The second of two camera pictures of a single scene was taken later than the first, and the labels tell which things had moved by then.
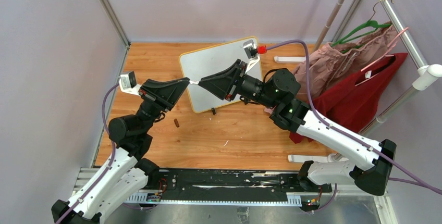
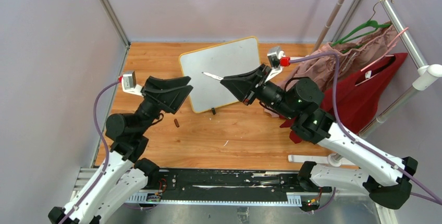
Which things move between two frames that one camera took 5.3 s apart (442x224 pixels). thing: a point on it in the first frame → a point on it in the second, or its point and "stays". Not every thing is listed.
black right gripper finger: (225, 88) → (241, 87)
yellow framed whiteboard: (197, 64) stays
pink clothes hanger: (384, 54) stays
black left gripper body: (145, 94) stays
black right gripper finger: (231, 72) → (247, 77)
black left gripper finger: (164, 87) stays
